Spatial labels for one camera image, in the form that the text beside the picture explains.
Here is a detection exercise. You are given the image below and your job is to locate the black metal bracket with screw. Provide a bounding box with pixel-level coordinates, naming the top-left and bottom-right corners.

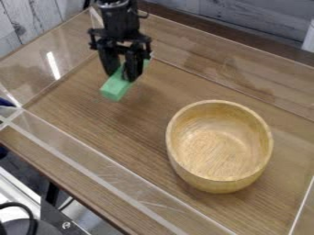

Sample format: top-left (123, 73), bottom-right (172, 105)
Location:
top-left (38, 200), bottom-right (91, 235)

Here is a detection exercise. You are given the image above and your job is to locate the green rectangular block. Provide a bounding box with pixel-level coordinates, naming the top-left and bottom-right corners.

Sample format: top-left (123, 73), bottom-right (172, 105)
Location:
top-left (98, 58), bottom-right (152, 103)

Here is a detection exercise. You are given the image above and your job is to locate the clear acrylic tray wall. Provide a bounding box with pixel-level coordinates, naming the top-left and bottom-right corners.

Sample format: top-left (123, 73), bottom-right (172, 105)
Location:
top-left (0, 12), bottom-right (314, 235)

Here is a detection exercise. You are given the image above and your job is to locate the black cable at bottom left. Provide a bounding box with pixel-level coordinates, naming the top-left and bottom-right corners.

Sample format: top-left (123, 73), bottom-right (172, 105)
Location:
top-left (0, 202), bottom-right (39, 235)

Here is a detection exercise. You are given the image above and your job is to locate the brown wooden bowl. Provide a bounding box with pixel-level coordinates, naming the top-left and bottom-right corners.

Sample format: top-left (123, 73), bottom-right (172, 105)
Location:
top-left (166, 100), bottom-right (274, 194)

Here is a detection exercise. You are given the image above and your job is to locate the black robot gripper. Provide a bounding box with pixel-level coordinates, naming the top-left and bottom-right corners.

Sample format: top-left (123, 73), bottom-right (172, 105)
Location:
top-left (88, 0), bottom-right (152, 83)

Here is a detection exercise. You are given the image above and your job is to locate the blue object at left edge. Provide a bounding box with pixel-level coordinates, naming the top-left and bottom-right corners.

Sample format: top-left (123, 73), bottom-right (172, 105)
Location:
top-left (0, 96), bottom-right (16, 160)

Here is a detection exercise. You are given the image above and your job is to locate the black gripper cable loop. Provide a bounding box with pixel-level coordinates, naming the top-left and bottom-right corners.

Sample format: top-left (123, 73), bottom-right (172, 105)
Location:
top-left (135, 8), bottom-right (150, 19)

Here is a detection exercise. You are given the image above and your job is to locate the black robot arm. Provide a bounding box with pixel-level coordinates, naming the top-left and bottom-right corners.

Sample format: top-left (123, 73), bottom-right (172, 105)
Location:
top-left (87, 0), bottom-right (152, 83)

